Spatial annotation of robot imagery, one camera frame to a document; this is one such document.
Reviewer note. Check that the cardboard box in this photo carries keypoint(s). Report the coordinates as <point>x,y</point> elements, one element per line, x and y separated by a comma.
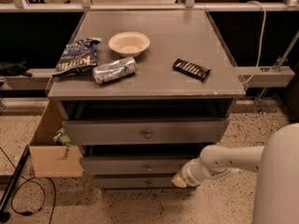
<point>51,158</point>

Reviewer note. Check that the crushed silver can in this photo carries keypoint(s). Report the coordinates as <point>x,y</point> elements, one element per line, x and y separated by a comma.
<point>111,71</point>

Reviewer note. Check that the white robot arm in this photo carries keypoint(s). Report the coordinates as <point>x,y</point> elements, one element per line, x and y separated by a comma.
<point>276,165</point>

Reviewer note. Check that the grey top drawer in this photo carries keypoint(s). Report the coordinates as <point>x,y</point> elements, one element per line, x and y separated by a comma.
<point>146,128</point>

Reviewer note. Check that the white paper bowl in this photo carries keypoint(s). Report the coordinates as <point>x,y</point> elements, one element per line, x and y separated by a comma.
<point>129,44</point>

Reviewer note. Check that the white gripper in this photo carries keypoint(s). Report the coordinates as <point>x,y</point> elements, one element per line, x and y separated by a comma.
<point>188,174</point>

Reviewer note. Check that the grey bottom drawer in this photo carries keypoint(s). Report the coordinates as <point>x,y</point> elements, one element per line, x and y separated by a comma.
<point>133,181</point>

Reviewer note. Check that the blue chip bag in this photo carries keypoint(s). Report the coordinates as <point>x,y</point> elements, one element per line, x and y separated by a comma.
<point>78,57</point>

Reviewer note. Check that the black floor bar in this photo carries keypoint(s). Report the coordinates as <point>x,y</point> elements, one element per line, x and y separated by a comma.
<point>12,181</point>

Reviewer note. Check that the grey drawer cabinet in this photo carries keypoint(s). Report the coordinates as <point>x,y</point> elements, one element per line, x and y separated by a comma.
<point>174,34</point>

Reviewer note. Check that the green item in box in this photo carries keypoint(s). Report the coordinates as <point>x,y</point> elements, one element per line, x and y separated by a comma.
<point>61,138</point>

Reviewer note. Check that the grey drawer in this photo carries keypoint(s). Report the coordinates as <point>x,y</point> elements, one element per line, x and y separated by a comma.
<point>133,181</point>
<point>138,159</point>
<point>146,128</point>

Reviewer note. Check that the black object on ledge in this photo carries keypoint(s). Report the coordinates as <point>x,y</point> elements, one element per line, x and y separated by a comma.
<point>10,69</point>

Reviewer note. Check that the dark chocolate bar wrapper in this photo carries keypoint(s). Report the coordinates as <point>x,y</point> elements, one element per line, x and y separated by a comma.
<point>191,69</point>

